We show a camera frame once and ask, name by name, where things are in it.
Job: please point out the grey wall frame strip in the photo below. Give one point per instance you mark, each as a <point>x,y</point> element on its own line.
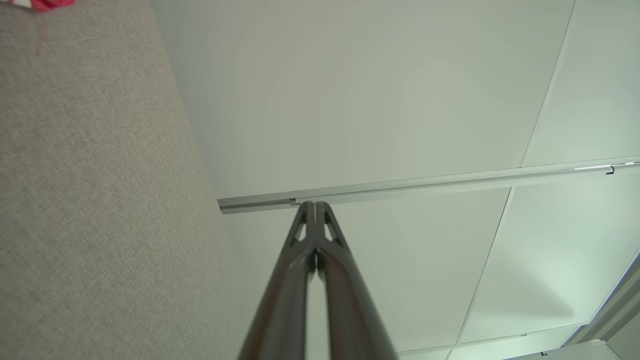
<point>620,305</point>

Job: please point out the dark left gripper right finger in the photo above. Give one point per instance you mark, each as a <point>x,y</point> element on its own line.
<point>350,320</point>

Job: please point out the small black hook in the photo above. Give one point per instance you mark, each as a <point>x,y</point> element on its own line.
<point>612,171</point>

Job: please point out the aluminium wall rail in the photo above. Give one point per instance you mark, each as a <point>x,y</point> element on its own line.
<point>400,187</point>

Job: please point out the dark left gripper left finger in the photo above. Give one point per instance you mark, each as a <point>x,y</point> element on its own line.
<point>285,310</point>

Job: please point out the red and white basketball jersey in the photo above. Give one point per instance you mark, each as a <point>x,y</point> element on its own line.
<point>50,4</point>

